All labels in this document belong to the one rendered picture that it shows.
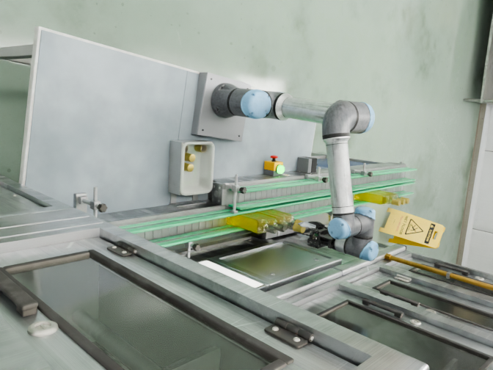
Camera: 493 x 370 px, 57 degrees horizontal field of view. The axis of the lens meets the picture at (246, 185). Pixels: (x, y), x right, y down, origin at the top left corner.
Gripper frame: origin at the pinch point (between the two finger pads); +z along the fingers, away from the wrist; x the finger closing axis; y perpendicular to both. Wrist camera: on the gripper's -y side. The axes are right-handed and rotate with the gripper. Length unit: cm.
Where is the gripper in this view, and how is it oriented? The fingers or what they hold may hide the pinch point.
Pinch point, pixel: (301, 228)
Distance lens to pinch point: 195.1
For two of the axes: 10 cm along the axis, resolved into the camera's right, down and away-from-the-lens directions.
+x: -0.6, 9.8, 1.8
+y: -7.0, 0.9, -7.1
